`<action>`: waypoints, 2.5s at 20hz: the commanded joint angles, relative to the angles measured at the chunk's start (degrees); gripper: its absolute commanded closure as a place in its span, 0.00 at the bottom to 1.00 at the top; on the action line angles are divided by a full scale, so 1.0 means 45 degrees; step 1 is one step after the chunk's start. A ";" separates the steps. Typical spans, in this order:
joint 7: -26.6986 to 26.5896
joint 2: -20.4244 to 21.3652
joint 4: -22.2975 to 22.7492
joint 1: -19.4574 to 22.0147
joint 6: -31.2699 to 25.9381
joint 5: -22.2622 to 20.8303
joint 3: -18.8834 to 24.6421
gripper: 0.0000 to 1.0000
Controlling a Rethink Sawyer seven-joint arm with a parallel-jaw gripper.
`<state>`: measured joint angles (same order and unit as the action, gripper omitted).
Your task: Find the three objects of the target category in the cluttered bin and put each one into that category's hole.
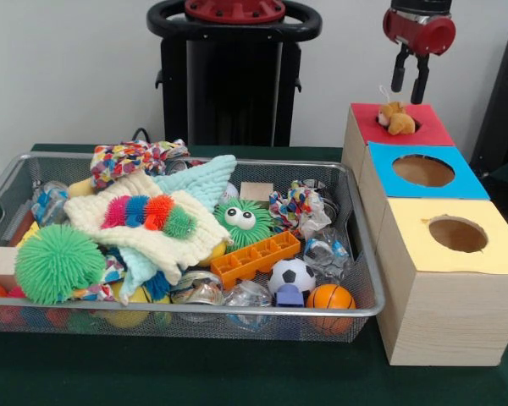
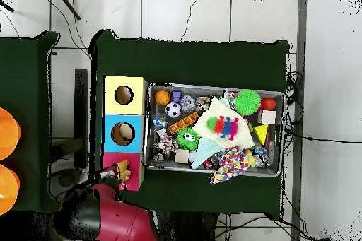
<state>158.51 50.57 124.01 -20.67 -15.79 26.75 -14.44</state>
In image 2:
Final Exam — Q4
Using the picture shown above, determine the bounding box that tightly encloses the dark green covered side table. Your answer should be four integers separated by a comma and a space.
0, 30, 60, 213

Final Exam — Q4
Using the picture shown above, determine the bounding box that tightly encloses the orange basketball toy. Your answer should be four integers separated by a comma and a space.
154, 89, 172, 106

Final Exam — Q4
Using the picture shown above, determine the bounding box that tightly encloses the orange plastic toy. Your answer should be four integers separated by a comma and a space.
167, 112, 200, 135

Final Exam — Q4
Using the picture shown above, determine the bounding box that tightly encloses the multicolour spiky caterpillar toy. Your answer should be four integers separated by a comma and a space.
206, 115, 240, 140

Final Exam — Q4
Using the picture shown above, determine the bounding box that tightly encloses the dark green table cloth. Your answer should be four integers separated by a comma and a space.
89, 28, 291, 219

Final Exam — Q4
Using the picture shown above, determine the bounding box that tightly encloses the mint green waffle cloth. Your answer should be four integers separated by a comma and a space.
191, 136, 224, 170

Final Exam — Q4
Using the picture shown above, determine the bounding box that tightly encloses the grey floor stand base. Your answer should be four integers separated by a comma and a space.
49, 138, 84, 196

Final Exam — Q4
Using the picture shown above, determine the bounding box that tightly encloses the clear mesh bin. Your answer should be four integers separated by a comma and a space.
144, 84, 286, 179

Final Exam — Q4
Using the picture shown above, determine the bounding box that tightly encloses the brown plush toy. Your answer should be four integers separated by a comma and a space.
115, 159, 133, 183

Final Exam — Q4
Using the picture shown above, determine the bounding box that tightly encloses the black rod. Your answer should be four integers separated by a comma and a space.
53, 0, 82, 21
0, 0, 15, 13

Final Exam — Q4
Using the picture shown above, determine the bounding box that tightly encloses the black upright panel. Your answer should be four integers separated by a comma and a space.
74, 68, 89, 170

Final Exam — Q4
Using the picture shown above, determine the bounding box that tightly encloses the small green spiky ball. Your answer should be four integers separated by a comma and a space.
176, 127, 201, 151

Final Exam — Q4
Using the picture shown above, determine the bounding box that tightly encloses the black and white soccer ball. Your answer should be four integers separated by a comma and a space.
165, 102, 182, 119

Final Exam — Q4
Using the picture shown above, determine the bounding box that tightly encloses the colourful polka dot cloth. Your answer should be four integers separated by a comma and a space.
208, 146, 250, 186
153, 127, 180, 160

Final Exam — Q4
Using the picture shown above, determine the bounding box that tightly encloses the cream yellow cloth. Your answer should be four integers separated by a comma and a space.
193, 96, 255, 151

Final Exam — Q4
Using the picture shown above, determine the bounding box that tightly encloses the wooden box with three holes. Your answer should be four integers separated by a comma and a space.
100, 74, 149, 192

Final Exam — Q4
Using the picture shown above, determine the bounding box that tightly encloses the orange round bowl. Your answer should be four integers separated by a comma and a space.
0, 164, 21, 216
0, 107, 22, 161

